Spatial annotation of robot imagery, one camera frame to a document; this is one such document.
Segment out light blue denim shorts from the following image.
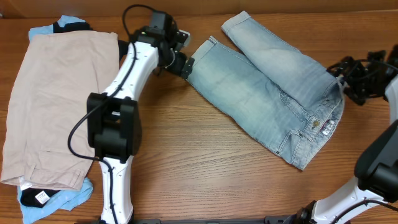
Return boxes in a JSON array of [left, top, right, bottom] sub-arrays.
[[187, 12, 345, 170]]

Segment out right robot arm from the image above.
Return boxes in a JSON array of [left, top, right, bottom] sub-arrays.
[[275, 47, 397, 224]]

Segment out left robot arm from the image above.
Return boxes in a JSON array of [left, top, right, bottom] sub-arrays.
[[86, 27, 194, 223]]

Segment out beige folded shorts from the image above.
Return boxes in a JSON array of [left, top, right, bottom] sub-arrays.
[[1, 31, 119, 190]]

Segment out light blue garment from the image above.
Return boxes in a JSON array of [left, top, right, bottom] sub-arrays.
[[17, 15, 93, 223]]

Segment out black garment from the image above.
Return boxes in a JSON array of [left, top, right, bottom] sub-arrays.
[[20, 21, 130, 208]]

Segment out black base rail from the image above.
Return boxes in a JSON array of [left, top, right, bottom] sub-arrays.
[[127, 215, 315, 224]]

